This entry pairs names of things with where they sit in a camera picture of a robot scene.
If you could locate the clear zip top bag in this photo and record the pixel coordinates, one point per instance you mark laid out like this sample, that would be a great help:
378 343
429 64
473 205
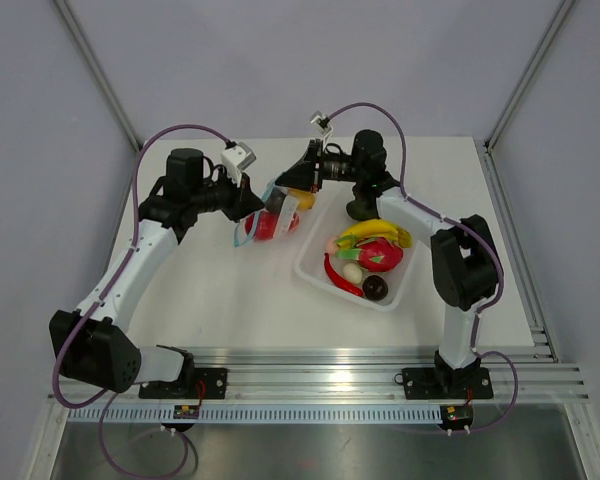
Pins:
240 238

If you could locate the left aluminium corner post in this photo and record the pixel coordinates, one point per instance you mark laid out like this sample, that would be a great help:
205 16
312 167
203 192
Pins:
76 31

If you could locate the yellow banana bunch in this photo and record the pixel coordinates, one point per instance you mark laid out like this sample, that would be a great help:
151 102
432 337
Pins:
374 228

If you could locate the red chili pepper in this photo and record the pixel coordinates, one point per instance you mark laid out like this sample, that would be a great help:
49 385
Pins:
338 280

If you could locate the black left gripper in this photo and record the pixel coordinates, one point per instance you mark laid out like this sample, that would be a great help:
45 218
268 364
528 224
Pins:
243 201

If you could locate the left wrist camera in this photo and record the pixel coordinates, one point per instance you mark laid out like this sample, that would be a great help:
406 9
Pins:
237 159

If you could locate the red apple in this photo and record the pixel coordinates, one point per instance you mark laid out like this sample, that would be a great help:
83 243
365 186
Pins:
261 226

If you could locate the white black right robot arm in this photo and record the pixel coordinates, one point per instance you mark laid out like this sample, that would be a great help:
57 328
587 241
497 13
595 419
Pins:
467 272

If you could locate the right aluminium corner post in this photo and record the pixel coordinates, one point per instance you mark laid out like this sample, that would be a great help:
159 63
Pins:
532 68

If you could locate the dark green avocado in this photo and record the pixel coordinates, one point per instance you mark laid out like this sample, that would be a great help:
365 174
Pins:
360 209

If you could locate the white garlic bulb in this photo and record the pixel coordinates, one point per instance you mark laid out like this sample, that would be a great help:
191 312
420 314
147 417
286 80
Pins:
353 273

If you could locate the aluminium rail frame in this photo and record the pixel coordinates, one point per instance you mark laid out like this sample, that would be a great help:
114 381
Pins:
284 340

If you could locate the pink dragon fruit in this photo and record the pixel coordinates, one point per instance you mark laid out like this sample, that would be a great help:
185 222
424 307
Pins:
374 254

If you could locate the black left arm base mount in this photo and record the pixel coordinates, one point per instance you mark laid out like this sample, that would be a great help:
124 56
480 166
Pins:
208 383

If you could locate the yellow orange fruit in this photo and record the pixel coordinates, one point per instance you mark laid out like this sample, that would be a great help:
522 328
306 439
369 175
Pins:
305 200

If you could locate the white slotted cable duct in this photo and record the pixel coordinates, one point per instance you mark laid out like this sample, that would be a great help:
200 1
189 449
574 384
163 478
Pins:
264 414

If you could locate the small circuit board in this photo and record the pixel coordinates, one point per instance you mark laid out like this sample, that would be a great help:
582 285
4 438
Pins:
186 412
456 417

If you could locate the white perforated plastic basket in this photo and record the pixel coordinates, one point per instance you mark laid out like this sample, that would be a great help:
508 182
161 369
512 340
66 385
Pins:
331 222

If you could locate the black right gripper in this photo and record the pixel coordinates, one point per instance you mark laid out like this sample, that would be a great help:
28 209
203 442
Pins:
305 174

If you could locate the left small circuit board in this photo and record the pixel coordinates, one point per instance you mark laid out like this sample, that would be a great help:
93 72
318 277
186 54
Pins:
186 412

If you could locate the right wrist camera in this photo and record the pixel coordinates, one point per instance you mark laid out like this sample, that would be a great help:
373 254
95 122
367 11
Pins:
322 124

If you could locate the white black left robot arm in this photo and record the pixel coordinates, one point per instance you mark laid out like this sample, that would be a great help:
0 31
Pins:
91 342

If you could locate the aluminium corner post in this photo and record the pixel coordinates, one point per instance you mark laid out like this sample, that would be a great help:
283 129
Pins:
76 31
532 68

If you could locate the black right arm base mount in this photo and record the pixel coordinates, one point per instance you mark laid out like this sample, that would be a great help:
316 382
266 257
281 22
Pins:
429 383

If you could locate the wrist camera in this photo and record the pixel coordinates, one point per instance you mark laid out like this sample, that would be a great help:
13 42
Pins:
237 159
322 124

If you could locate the pink peach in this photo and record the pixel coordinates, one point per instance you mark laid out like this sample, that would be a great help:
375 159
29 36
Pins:
331 247

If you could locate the right small circuit board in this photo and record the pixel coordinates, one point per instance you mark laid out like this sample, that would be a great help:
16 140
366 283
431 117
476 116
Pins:
456 417

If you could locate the orange red tomato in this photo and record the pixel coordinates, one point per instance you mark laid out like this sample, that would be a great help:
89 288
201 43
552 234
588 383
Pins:
288 222

